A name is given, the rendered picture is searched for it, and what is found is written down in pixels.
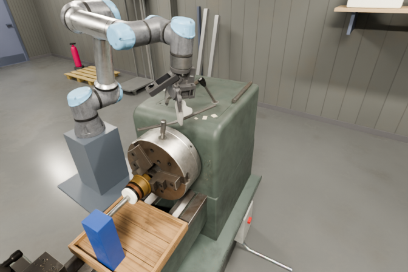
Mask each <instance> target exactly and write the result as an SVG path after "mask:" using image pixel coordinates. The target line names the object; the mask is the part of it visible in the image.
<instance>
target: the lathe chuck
mask: <svg viewBox="0 0 408 272"><path fill-rule="evenodd" d="M159 136H161V134H160V129H152V130H150V131H147V132H146V133H144V134H143V135H142V136H140V137H139V138H137V139H136V140H135V141H133V142H132V143H131V144H130V145H129V148H128V151H130V150H131V149H132V148H133V147H135V146H134V145H133V143H135V142H136V141H138V143H139V145H140V146H141V147H142V149H143V150H144V152H145V153H146V155H147V156H148V157H149V159H150V161H151V162H153V163H154V164H153V166H151V167H150V168H149V169H148V170H147V171H146V172H145V174H147V175H148V174H149V173H151V170H152V169H154V170H156V171H157V172H158V171H159V170H162V171H166V172H169V173H172V174H175V175H179V176H182V177H186V174H187V173H188V178H189V180H188V183H185V184H184V183H182V184H181V185H180V186H179V187H178V189H177V190H174V189H172V188H169V187H167V188H166V189H165V190H162V189H159V188H158V189H157V190H156V191H151V192H152V193H153V194H155V195H157V196H159V197H161V198H163V199H167V200H177V199H180V198H181V197H183V196H184V194H185V193H186V191H187V190H188V189H189V188H190V186H191V185H192V184H193V183H194V181H195V180H196V177H197V165H196V161H195V159H194V157H193V155H192V153H191V151H190V150H189V149H188V147H187V146H186V145H185V144H184V143H183V142H182V141H181V140H180V139H179V138H177V137H176V136H175V135H173V134H171V133H169V132H166V133H165V137H166V140H159V139H158V138H159ZM128 151H127V157H128V161H129V165H130V167H131V169H132V171H133V170H134V168H133V166H132V165H131V163H132V162H133V161H134V160H133V159H132V157H131V156H130V155H129V153H128Z"/></svg>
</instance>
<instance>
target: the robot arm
mask: <svg viewBox="0 0 408 272"><path fill-rule="evenodd" d="M60 16H61V21H62V23H63V25H64V26H65V27H66V28H67V29H68V30H70V31H71V32H74V33H77V34H84V33H86V34H88V35H92V41H93V51H94V57H95V68H96V75H97V79H96V80H95V81H94V87H93V88H90V87H79V88H77V89H74V90H73V91H71V92H70V93H69V94H68V95H67V100H68V105H69V106H70V110H71V112H72V115H73V118H74V120H75V129H74V131H75V135H76V136H77V137H78V138H91V137H95V136H97V135H100V134H101V133H102V132H104V130H105V128H106V127H105V124H104V122H103V121H102V119H101V118H100V117H99V115H98V112H97V110H99V109H102V108H104V107H107V106H110V105H111V104H115V103H117V102H119V101H120V100H121V99H122V97H123V90H122V89H121V85H120V84H119V83H118V82H117V80H115V75H114V52H113V48H114V49H115V50H129V49H131V48H135V47H140V46H145V45H148V44H153V43H159V42H162V43H165V44H167V45H170V60H169V64H170V71H169V72H167V73H166V74H164V75H163V76H161V77H160V78H158V79H157V80H155V81H154V82H152V83H151V84H149V85H148V86H146V87H145V89H146V90H147V92H148V94H149V95H150V96H151V97H154V96H155V95H157V94H158V93H160V92H161V91H163V90H164V89H165V105H168V104H169V101H170V99H173V100H175V109H176V113H177V121H178V123H179V124H180V125H181V126H183V118H184V117H186V116H188V115H189V114H191V113H192V108H190V107H187V106H186V103H185V101H184V100H182V98H183V99H187V98H189V99H192V98H195V93H196V85H195V84H194V78H195V72H196V68H195V67H193V66H192V53H193V46H194V37H195V22H194V20H193V19H191V18H186V17H182V16H176V17H173V18H172V20H171V21H170V20H168V19H165V18H162V17H161V16H155V15H150V16H148V17H147V18H146V19H144V20H139V21H124V20H121V16H120V13H119V11H118V9H117V7H116V5H115V4H114V3H113V2H112V1H110V0H85V1H72V2H69V3H67V4H66V5H65V6H64V7H63V8H62V10H61V15H60ZM193 91H194V95H193Z"/></svg>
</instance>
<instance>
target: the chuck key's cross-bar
mask: <svg viewBox="0 0 408 272"><path fill-rule="evenodd" d="M214 107H216V104H213V105H211V106H209V107H206V108H204V109H202V110H199V111H197V112H194V113H193V114H190V115H188V116H186V117H184V118H183V120H185V119H188V118H190V117H193V116H195V115H197V114H200V113H202V112H204V111H207V110H209V109H212V108H214ZM176 123H178V121H177V120H175V121H172V122H169V123H166V126H169V125H172V124H176ZM159 127H161V124H156V125H153V126H147V127H141V128H138V129H137V131H144V130H148V129H153V128H159Z"/></svg>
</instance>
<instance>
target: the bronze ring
mask: <svg viewBox="0 0 408 272"><path fill-rule="evenodd" d="M150 179H151V178H150V176H148V175H147V174H143V175H138V174H136V175H134V176H133V178H132V180H130V181H129V182H128V184H127V185H126V186H125V187H124V188H129V189H131V190H132V191H133V192H134V193H135V194H136V196H137V202H138V201H139V200H140V199H142V198H143V197H144V196H145V195H146V194H149V193H150V192H151V186H150V184H149V182H148V181H149V180H150Z"/></svg>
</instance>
